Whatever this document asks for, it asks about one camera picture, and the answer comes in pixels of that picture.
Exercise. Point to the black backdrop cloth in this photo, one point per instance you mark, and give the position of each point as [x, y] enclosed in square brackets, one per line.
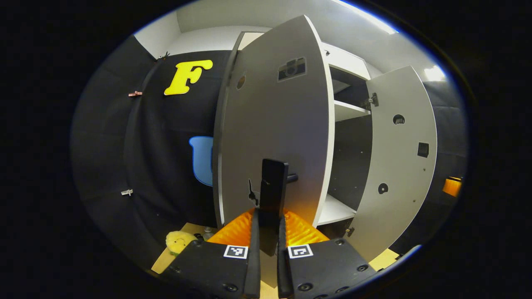
[108, 145]

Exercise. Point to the yellow plush toy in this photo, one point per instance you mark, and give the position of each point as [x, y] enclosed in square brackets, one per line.
[178, 243]

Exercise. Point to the black cloth clip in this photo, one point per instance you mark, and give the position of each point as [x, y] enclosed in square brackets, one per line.
[164, 55]

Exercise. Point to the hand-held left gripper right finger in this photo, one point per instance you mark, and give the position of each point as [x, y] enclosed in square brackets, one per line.
[284, 270]

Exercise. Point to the small clear bottle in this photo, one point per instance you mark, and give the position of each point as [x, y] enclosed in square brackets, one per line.
[208, 234]

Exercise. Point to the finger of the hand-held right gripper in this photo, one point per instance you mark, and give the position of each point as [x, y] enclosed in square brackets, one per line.
[451, 187]

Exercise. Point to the white cabinet shelf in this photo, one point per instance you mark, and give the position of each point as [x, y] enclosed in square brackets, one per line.
[334, 211]
[347, 111]

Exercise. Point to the metal door hinge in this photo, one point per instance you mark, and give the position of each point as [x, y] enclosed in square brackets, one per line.
[373, 101]
[349, 231]

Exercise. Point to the grey double-door shoe cabinet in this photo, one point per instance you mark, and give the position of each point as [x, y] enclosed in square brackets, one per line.
[351, 162]

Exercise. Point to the short ceiling light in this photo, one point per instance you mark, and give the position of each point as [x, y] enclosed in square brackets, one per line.
[434, 73]

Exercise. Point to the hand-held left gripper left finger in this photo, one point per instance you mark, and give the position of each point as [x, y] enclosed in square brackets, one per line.
[252, 265]

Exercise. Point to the long ceiling strip light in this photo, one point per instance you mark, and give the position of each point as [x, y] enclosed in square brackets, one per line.
[374, 18]

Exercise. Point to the pink cloth clip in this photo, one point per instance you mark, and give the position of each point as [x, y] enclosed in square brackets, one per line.
[135, 94]

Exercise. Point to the white cloth clip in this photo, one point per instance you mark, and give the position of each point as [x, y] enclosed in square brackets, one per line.
[126, 192]

